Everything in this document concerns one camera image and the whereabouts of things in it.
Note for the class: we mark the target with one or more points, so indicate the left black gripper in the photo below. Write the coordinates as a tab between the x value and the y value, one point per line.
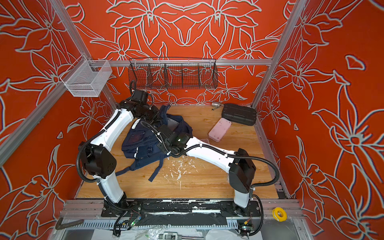
156	113

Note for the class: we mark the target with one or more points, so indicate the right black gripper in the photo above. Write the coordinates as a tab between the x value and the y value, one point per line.
158	145

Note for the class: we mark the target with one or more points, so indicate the navy blue backpack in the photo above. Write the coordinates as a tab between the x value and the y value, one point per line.
142	145

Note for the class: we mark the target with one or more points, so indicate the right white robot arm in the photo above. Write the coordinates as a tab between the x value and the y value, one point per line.
239	165

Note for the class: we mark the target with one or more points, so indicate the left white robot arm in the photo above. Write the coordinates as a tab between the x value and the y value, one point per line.
96	164

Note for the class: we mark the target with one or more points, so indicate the pink pencil case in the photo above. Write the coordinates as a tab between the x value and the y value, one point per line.
219	130

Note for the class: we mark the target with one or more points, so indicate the silver metal socket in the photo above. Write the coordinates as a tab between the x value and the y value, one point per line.
216	104

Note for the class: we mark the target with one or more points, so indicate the black hard plastic case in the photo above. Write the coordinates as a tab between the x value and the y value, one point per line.
239	114

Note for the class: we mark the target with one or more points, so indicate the yellow tape roll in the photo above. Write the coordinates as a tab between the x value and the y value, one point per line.
279	214

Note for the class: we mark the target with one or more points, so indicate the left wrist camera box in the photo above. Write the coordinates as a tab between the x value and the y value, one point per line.
140	97

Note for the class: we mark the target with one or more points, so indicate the black wire wall basket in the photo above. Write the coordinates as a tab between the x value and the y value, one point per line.
173	74

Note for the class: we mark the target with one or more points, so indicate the white wire wall basket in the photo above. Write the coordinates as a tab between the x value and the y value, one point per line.
85	78

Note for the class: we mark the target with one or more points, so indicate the rusty metal bracket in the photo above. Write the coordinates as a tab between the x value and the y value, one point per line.
60	225

